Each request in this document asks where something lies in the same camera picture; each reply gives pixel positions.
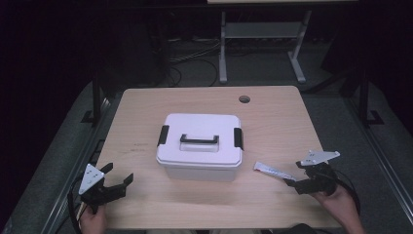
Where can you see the person's dark clothing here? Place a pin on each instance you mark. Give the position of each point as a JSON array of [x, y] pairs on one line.
[[300, 228]]

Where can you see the white plastic storage box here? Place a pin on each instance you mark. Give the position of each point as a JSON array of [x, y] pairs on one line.
[[201, 174]]

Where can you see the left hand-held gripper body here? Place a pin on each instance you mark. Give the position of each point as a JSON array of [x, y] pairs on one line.
[[91, 178]]

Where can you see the white red tube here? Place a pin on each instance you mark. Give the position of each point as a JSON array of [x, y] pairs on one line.
[[272, 171]]

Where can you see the aluminium floor rail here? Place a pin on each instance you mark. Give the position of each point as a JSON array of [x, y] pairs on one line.
[[68, 182], [383, 162]]

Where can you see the black metal post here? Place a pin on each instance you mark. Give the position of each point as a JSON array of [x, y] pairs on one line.
[[96, 97], [363, 97]]

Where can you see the person's left hand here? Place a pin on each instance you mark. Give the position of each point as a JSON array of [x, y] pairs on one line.
[[93, 222]]

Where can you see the grey metal frame desk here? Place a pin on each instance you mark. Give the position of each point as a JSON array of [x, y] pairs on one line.
[[259, 30]]

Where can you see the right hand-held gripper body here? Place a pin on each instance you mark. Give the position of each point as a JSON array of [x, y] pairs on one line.
[[319, 180]]

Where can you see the black rail bracket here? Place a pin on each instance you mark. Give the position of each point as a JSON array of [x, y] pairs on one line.
[[96, 152]]

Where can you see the person's right hand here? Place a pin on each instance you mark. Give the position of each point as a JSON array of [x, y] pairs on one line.
[[339, 204]]

